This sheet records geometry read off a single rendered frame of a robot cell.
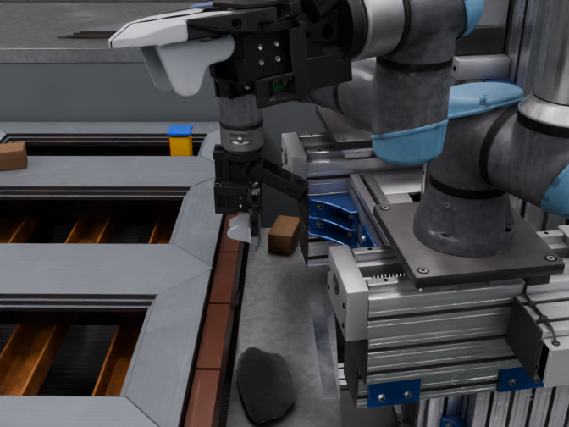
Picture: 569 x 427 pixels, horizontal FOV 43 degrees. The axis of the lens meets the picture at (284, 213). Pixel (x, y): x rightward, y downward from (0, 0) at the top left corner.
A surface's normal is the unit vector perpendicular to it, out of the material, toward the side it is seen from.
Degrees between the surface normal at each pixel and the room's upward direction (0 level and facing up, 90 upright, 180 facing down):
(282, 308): 0
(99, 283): 0
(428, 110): 90
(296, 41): 82
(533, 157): 90
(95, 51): 90
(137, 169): 0
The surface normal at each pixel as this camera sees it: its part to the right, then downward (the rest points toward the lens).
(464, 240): -0.23, 0.18
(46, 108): -0.02, 0.47
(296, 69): 0.56, 0.26
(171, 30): 0.20, 0.35
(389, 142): -0.62, 0.42
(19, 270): -0.01, -0.88
